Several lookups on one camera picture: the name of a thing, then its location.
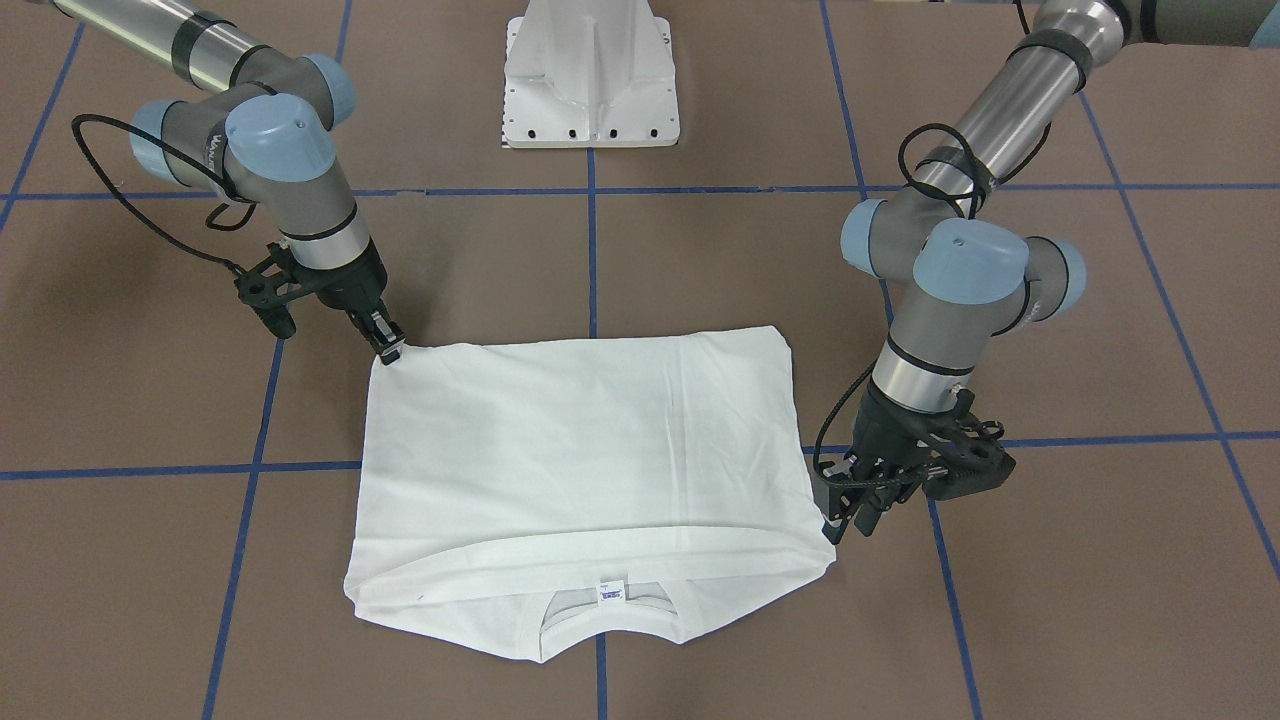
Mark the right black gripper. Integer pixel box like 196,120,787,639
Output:
300,240,406,365

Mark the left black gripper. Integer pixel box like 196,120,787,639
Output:
815,386,974,544

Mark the white long-sleeve printed shirt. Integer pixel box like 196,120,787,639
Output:
343,325,835,664

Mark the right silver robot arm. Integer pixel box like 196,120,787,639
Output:
56,1,404,364

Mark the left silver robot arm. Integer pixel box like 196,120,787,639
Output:
813,1,1277,544

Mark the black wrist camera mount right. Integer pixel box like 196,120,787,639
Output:
234,242,319,340

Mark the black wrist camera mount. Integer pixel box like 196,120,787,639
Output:
923,409,1016,502
234,242,319,340

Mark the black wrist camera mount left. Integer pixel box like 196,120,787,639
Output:
923,409,1016,502

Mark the white camera pole base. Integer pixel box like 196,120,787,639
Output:
500,1,681,149

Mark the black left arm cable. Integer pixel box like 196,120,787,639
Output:
899,122,1051,219

